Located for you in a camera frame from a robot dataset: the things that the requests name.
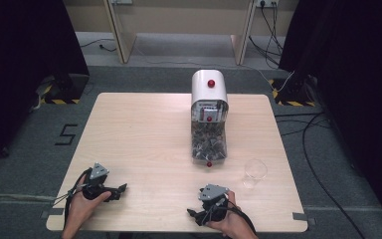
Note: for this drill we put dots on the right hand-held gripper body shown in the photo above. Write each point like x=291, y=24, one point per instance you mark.
x=213, y=202

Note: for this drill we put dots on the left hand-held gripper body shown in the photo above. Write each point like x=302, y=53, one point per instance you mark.
x=96, y=182

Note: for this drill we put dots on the person's left hand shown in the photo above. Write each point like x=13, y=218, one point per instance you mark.
x=83, y=206

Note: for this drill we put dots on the person's right hand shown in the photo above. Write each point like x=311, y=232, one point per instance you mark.
x=233, y=223

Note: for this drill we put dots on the clear glass cup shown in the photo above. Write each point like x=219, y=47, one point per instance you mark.
x=255, y=171

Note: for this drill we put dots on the grey tape strip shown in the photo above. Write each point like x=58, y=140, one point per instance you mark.
x=303, y=218
x=53, y=212

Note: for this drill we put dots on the white dispenser with clear bin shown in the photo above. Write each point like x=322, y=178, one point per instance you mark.
x=209, y=109

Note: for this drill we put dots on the black stand base striped tape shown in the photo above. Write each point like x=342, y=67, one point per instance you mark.
x=69, y=88
x=293, y=93

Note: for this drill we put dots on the black curtain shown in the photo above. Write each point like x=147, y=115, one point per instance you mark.
x=20, y=66
x=358, y=83

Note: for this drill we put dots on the light wooden desk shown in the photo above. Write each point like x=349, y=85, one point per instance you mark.
x=124, y=43

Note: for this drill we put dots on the white power strip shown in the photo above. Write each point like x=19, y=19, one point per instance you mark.
x=267, y=2

